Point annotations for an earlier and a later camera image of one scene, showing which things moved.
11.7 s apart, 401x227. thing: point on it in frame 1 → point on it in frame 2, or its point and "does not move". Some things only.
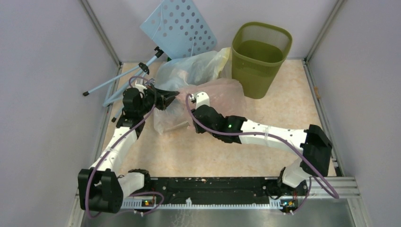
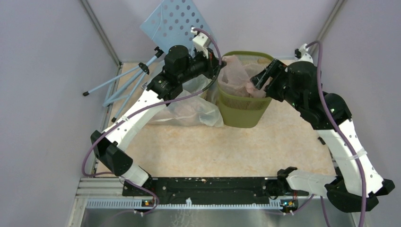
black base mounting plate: [187, 187] does not move
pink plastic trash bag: [227, 95] → [235, 78]
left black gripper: [167, 97] → [213, 65]
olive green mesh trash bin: [258, 50] → [248, 112]
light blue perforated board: [178, 28] does not move
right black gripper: [197, 127] → [259, 79]
